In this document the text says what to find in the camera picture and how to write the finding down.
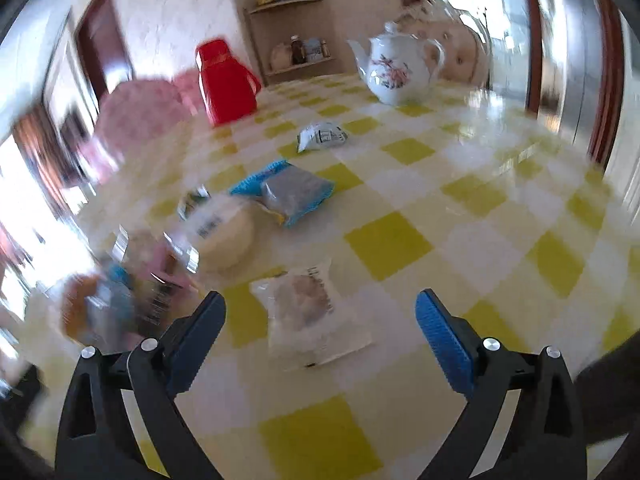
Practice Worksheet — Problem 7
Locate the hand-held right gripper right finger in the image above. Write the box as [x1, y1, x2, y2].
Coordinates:
[415, 288, 588, 480]

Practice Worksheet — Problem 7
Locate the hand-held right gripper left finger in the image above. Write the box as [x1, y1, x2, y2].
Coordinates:
[55, 290, 227, 480]

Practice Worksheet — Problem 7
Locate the white green snack packet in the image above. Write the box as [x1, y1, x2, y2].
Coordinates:
[296, 122, 350, 154]

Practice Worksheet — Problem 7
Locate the clear pastry packet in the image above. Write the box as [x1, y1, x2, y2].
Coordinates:
[250, 260, 375, 368]

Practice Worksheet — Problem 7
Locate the round yellow cake packet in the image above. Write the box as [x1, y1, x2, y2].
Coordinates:
[165, 187, 256, 273]

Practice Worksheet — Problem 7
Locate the yellow checked tablecloth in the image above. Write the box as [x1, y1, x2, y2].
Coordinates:
[25, 72, 636, 480]

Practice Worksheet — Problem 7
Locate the pink checked chair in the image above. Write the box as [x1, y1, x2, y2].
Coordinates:
[75, 71, 201, 186]

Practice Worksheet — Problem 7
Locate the red thermos jug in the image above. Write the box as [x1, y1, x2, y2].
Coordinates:
[195, 39, 262, 127]

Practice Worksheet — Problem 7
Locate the white floral teapot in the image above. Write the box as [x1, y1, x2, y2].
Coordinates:
[346, 21, 447, 107]

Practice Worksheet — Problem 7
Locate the beige tufted sofa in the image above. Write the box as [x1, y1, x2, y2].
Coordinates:
[400, 5, 488, 86]

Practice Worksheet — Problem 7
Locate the brown wooden door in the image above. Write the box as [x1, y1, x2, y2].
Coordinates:
[75, 0, 133, 96]

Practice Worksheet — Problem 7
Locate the wooden corner shelf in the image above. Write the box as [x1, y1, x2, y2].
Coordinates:
[244, 0, 336, 78]

